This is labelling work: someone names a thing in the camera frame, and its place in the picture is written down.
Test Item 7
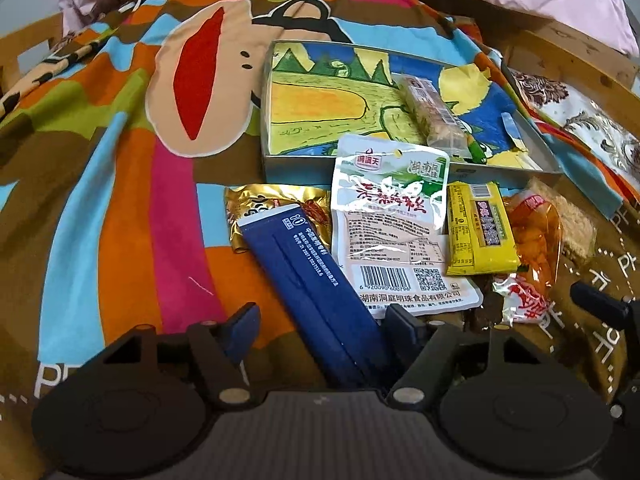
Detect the grey tray with drawing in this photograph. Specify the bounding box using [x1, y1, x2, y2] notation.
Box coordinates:
[260, 39, 563, 186]

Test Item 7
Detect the long blue packet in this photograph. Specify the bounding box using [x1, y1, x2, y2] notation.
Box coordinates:
[236, 199, 401, 391]

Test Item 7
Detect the red white snack packet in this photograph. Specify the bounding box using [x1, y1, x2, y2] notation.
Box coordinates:
[492, 272, 551, 326]

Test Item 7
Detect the clear orange bag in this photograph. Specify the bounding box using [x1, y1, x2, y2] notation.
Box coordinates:
[502, 190, 563, 286]

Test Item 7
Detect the white green snack packet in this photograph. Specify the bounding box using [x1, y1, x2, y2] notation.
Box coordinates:
[331, 134, 485, 317]

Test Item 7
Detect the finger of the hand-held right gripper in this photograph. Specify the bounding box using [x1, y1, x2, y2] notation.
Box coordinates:
[570, 281, 640, 333]

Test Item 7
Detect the floral patterned pillow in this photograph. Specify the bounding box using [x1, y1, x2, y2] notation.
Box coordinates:
[507, 70, 640, 191]

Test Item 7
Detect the yellow snack packet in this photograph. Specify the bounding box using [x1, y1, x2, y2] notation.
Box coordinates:
[445, 181, 521, 277]

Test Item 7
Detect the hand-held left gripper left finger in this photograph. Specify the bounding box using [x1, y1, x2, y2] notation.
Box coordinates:
[92, 302, 263, 409]

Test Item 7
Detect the clear snack bar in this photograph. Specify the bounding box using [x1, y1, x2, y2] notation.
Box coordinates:
[398, 74, 488, 165]

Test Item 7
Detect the colourful printed blanket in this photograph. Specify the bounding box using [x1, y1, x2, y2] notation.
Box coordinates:
[0, 0, 640, 461]

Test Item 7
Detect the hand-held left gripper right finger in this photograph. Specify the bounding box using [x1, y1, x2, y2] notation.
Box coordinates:
[382, 304, 546, 407]

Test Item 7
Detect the gold snack packet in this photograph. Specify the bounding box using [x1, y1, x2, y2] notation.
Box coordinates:
[223, 184, 333, 256]

